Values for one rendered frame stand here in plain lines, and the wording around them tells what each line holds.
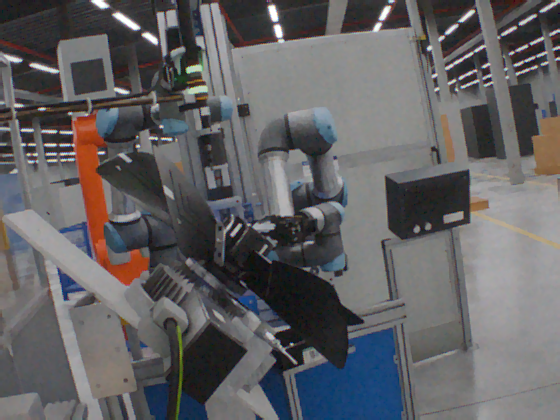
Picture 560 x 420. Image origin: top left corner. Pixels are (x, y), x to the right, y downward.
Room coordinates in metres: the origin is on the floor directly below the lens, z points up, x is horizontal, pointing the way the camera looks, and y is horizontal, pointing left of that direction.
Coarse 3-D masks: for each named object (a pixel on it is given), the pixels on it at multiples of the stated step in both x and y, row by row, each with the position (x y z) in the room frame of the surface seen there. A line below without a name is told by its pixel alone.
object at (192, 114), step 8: (184, 96) 1.34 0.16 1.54; (192, 96) 1.36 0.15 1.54; (184, 104) 1.35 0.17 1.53; (192, 104) 1.35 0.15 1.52; (192, 112) 1.35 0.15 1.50; (192, 120) 1.36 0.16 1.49; (200, 120) 1.36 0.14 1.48; (192, 128) 1.36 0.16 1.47; (200, 128) 1.36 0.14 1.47; (208, 128) 1.36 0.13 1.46; (216, 128) 1.37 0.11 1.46; (192, 136) 1.37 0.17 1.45
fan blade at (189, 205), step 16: (160, 160) 1.05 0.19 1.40; (160, 176) 1.01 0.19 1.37; (176, 176) 1.08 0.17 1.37; (176, 192) 1.04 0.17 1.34; (192, 192) 1.13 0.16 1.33; (176, 208) 1.01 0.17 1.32; (192, 208) 1.09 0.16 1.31; (208, 208) 1.18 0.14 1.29; (176, 224) 0.98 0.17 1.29; (192, 224) 1.07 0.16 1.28; (208, 224) 1.16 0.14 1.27; (176, 240) 0.96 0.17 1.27; (192, 240) 1.05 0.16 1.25; (208, 240) 1.14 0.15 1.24; (192, 256) 1.03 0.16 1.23; (208, 256) 1.14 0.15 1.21
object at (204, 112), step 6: (198, 102) 1.37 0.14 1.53; (204, 102) 1.38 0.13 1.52; (204, 108) 1.37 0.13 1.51; (204, 114) 1.37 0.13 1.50; (204, 120) 1.37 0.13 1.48; (204, 126) 1.37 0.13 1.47; (210, 126) 1.38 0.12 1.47; (204, 138) 1.38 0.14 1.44; (210, 138) 1.38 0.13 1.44; (204, 144) 1.38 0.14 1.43; (210, 144) 1.38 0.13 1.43
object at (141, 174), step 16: (112, 160) 1.33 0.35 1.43; (144, 160) 1.40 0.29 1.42; (112, 176) 1.28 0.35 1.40; (128, 176) 1.31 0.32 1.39; (144, 176) 1.34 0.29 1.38; (128, 192) 1.28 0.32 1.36; (144, 192) 1.30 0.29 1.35; (160, 192) 1.33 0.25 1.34; (144, 208) 1.27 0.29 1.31; (160, 208) 1.29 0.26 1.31
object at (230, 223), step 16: (224, 224) 1.28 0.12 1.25; (240, 224) 1.25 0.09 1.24; (224, 240) 1.25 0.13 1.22; (240, 240) 1.24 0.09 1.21; (256, 240) 1.25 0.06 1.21; (224, 256) 1.25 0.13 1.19; (240, 256) 1.24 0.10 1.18; (224, 272) 1.23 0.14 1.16; (240, 272) 1.27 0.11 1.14; (240, 288) 1.24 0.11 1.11
